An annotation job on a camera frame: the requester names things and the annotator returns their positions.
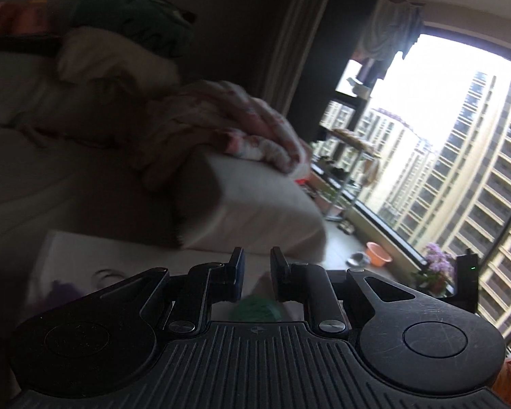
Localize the white pillow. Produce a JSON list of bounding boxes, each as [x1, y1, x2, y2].
[[55, 26, 184, 96]]

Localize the orange plastic basin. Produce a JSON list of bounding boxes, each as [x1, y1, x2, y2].
[[365, 242, 393, 268]]

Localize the white printed board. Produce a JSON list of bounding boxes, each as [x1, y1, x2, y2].
[[28, 230, 311, 322]]

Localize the pink floral blanket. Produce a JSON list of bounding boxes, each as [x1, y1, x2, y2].
[[138, 80, 313, 182]]

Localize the purple flower pot plant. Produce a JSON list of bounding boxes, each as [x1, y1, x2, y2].
[[411, 242, 457, 297]]

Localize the white sheet bed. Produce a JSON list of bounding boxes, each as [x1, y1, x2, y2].
[[0, 47, 188, 273]]

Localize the striped curtain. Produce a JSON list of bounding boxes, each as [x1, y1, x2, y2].
[[262, 0, 345, 99]]

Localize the dark green cushion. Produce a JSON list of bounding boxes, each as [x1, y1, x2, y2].
[[70, 0, 197, 58]]

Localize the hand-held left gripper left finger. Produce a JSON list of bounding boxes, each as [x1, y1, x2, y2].
[[89, 247, 245, 333]]

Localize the green yarn ball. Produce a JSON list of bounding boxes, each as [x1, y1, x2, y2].
[[229, 296, 282, 321]]

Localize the purple soft item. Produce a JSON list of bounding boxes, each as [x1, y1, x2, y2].
[[43, 279, 88, 307]]

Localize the metal balcony rack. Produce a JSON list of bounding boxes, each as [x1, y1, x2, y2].
[[317, 125, 382, 222]]

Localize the white rectangular cushion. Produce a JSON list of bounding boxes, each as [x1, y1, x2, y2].
[[176, 149, 329, 262]]

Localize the orange red cloth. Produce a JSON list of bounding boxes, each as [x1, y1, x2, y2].
[[0, 0, 52, 37]]

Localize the hanging grey clothes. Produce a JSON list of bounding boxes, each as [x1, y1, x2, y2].
[[360, 0, 424, 62]]

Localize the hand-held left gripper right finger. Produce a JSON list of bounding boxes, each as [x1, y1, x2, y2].
[[271, 247, 431, 333]]

